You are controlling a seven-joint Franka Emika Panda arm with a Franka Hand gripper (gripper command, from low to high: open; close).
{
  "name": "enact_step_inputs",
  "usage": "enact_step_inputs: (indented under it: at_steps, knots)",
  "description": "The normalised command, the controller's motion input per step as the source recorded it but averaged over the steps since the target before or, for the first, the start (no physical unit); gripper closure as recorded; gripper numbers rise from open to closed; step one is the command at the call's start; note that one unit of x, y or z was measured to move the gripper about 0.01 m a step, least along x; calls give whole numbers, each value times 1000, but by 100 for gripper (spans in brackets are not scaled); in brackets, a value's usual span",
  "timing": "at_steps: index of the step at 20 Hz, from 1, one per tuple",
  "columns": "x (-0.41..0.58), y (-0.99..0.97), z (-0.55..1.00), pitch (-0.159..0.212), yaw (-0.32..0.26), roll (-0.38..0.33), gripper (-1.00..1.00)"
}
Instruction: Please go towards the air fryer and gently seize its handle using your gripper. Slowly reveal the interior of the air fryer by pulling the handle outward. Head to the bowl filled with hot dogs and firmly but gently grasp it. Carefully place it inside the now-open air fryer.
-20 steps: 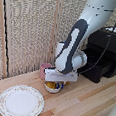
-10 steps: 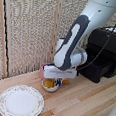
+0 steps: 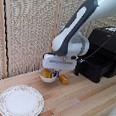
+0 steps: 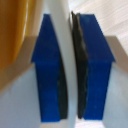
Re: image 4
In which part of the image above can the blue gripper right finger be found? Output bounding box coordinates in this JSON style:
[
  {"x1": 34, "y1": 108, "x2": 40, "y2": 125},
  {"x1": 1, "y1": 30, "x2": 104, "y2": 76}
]
[{"x1": 69, "y1": 11, "x2": 116, "y2": 121}]

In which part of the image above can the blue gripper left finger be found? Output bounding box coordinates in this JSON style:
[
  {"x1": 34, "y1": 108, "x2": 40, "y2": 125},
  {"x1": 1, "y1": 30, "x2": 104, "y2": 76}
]
[{"x1": 30, "y1": 13, "x2": 70, "y2": 122}]

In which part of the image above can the small white bowl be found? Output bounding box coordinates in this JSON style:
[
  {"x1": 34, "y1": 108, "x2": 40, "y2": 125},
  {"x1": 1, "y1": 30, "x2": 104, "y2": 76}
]
[{"x1": 45, "y1": 0, "x2": 80, "y2": 118}]

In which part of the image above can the yellow food piece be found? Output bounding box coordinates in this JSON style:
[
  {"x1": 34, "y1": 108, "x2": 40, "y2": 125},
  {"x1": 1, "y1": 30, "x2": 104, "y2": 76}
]
[{"x1": 0, "y1": 0, "x2": 37, "y2": 72}]

